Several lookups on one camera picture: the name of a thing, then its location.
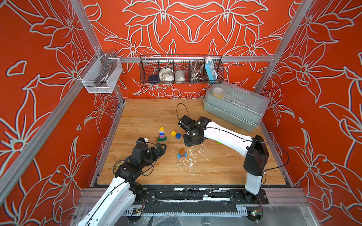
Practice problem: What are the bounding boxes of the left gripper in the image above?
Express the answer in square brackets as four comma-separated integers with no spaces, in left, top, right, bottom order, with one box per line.
[140,143,166,170]

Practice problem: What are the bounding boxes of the brown lego brick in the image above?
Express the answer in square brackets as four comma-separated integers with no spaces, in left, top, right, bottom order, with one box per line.
[179,148,186,155]

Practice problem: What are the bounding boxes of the light blue long lego brick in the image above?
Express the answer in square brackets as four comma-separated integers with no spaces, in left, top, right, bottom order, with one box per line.
[177,153,187,159]

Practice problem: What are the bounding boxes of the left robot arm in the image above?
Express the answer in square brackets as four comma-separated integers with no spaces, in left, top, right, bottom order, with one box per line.
[77,142,167,226]

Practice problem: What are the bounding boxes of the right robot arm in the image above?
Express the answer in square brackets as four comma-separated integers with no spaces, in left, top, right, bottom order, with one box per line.
[178,115,269,196]

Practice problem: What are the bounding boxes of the blue lego brick far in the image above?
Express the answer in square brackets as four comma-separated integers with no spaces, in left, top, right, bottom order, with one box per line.
[175,133,182,139]

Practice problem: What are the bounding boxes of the tape roll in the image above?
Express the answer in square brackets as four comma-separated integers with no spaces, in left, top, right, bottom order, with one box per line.
[112,160,124,175]

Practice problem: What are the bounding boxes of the grey lidded storage box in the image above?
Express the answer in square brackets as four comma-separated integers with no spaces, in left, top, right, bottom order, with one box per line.
[203,82,270,132]

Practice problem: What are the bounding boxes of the white cloth in basket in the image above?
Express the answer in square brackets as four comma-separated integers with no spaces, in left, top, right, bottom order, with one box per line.
[158,67,174,83]

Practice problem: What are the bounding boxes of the light blue box in basket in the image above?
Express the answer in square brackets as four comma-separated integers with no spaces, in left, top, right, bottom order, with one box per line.
[205,56,218,81]

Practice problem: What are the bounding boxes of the clear plastic bin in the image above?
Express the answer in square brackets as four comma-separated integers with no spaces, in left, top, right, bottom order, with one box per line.
[80,49,123,94]

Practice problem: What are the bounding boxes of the black wire basket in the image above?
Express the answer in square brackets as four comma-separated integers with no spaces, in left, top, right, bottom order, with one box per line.
[140,54,224,85]

